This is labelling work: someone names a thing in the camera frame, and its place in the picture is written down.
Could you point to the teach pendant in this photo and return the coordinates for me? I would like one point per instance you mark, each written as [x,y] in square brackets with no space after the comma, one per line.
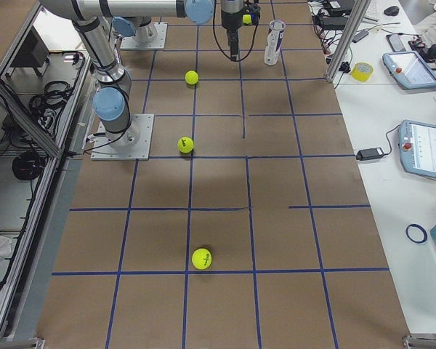
[409,70]
[417,148]

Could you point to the aluminium frame post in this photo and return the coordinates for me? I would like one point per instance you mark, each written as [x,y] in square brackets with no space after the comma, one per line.
[356,17]

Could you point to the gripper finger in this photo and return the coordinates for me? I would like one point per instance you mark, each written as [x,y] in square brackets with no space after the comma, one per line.
[232,39]

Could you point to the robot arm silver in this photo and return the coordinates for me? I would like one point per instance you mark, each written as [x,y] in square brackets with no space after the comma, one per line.
[141,29]
[85,17]

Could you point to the clear tennis ball can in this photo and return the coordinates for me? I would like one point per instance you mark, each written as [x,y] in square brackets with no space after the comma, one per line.
[274,41]

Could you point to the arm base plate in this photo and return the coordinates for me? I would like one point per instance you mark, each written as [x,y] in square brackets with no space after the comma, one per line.
[129,44]
[134,144]

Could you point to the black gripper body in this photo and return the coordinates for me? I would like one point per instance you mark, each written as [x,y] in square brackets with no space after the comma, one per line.
[229,19]

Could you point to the tennis ball far left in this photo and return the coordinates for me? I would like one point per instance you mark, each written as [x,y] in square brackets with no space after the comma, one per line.
[247,19]

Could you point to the teach pendant near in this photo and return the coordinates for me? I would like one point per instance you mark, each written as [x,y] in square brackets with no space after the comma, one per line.
[417,148]

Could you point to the tennis ball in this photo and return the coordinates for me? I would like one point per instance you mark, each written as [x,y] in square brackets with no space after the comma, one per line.
[191,77]
[247,19]
[201,259]
[185,145]

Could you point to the teach pendant far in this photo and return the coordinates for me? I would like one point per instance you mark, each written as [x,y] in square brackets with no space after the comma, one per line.
[409,70]

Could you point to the tennis ball centre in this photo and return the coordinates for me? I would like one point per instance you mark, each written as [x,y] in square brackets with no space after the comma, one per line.
[185,145]

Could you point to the black power adapter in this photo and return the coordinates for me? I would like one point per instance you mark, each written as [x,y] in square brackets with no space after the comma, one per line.
[367,154]

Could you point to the yellow tape roll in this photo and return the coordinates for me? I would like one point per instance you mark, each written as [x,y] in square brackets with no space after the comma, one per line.
[362,71]

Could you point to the tennis ball near right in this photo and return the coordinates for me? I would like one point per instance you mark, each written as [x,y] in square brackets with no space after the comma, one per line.
[201,259]

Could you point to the tennis ball far right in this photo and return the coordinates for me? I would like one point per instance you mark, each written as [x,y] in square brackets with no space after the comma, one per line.
[191,77]

